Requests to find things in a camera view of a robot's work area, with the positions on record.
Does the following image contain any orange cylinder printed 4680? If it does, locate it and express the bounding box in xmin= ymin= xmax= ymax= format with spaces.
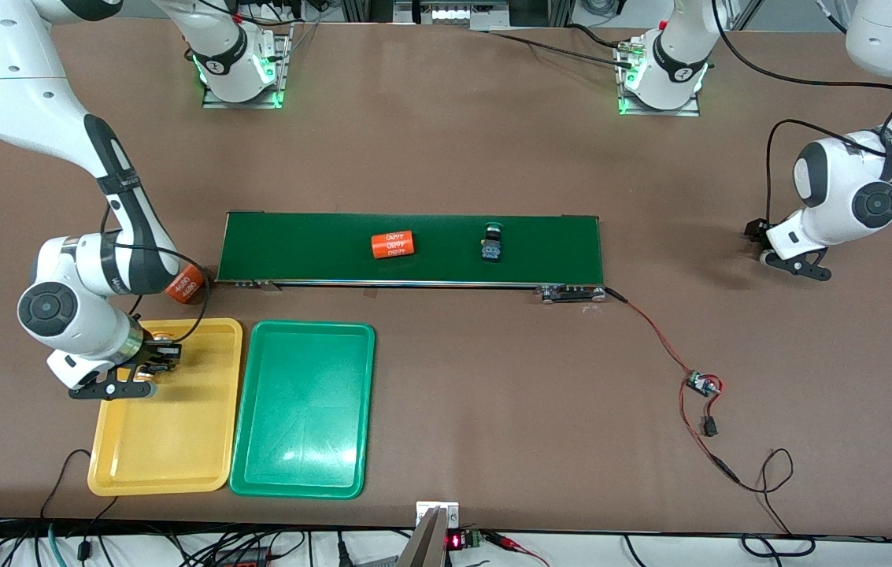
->
xmin=165 ymin=268 xmax=206 ymax=306
xmin=371 ymin=230 xmax=417 ymax=261

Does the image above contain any yellow plastic tray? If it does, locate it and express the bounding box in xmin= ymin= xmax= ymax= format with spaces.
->
xmin=87 ymin=318 xmax=244 ymax=497

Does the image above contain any green plastic tray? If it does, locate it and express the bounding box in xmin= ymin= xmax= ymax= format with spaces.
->
xmin=229 ymin=320 xmax=376 ymax=500

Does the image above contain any green conveyor belt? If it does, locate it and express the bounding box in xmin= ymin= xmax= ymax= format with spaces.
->
xmin=216 ymin=211 xmax=610 ymax=305

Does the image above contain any white power strip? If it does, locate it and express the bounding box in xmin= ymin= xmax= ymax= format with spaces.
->
xmin=413 ymin=0 xmax=487 ymax=29

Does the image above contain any red clip lead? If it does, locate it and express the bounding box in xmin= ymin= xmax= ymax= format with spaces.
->
xmin=489 ymin=532 xmax=550 ymax=567

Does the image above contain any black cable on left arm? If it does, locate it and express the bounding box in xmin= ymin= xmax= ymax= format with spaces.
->
xmin=713 ymin=0 xmax=892 ymax=233

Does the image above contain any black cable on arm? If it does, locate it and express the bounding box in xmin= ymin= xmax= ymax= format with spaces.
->
xmin=713 ymin=0 xmax=892 ymax=233
xmin=99 ymin=201 xmax=212 ymax=347

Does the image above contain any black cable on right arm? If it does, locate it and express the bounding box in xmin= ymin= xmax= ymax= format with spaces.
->
xmin=99 ymin=201 xmax=212 ymax=347

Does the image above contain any red and black wire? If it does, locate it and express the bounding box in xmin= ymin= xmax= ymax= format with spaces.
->
xmin=605 ymin=287 xmax=742 ymax=486

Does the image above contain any black cable with loop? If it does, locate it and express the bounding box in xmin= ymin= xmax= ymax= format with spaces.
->
xmin=40 ymin=449 xmax=120 ymax=522

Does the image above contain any thin black cable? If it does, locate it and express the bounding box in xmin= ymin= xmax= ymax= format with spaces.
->
xmin=733 ymin=447 xmax=816 ymax=557

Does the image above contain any long black table cable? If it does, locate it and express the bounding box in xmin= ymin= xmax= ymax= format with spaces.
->
xmin=485 ymin=24 xmax=643 ymax=72

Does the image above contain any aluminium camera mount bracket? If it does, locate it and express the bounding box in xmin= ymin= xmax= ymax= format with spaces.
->
xmin=398 ymin=501 xmax=460 ymax=567

